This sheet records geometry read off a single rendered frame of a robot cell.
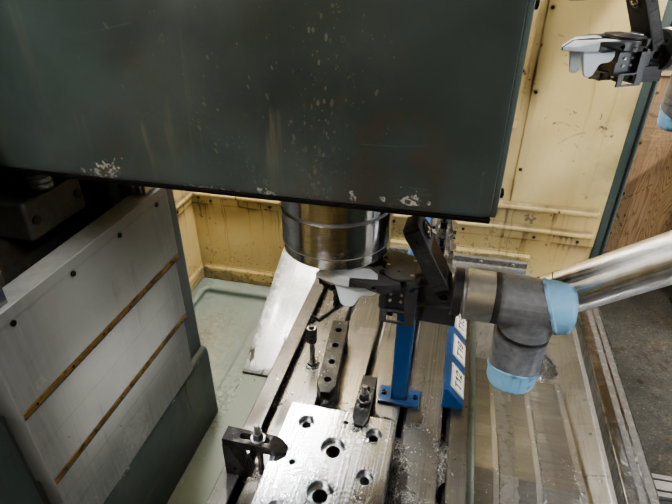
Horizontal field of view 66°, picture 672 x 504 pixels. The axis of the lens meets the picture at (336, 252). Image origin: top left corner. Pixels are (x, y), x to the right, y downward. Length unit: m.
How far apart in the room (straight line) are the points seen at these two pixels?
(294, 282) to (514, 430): 0.89
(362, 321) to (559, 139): 0.82
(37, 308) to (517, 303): 0.70
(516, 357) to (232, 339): 1.34
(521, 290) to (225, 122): 0.44
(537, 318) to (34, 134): 0.69
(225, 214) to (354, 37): 1.60
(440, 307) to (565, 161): 1.08
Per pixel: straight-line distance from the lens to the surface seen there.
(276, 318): 1.83
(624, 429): 1.55
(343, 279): 0.73
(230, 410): 1.68
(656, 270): 0.88
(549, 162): 1.77
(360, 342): 1.44
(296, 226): 0.68
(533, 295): 0.75
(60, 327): 0.94
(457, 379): 1.32
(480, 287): 0.74
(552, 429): 1.58
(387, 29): 0.52
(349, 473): 1.06
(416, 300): 0.75
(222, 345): 1.95
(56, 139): 0.73
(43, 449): 1.00
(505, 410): 1.57
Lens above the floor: 1.85
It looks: 32 degrees down
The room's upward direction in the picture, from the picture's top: straight up
